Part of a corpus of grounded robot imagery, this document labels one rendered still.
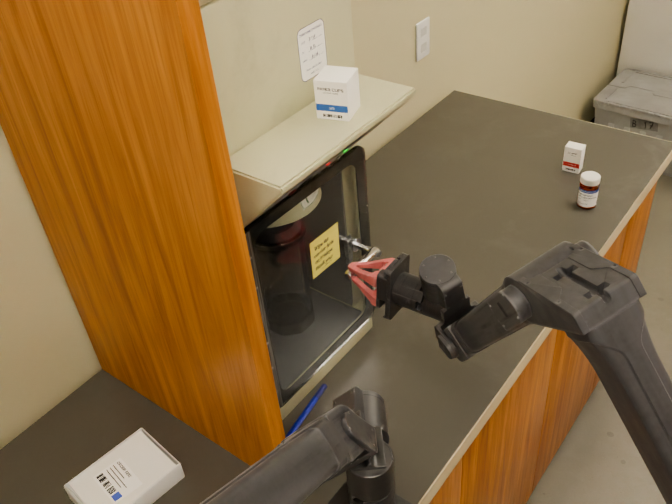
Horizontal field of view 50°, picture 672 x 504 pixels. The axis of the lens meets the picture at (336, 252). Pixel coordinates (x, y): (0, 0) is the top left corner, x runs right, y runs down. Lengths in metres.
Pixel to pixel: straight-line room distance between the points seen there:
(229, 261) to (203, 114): 0.21
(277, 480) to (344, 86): 0.55
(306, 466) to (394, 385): 0.68
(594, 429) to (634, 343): 1.87
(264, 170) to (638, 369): 0.51
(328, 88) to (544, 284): 0.45
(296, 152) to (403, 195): 0.94
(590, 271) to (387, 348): 0.79
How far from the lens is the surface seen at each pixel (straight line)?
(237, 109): 0.98
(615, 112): 3.75
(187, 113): 0.82
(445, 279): 1.09
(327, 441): 0.77
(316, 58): 1.09
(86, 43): 0.92
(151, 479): 1.30
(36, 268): 1.41
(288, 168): 0.94
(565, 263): 0.75
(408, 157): 2.04
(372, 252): 1.27
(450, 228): 1.77
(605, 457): 2.53
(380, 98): 1.09
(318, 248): 1.20
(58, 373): 1.54
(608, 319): 0.70
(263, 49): 1.00
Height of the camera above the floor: 2.00
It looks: 38 degrees down
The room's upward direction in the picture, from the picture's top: 6 degrees counter-clockwise
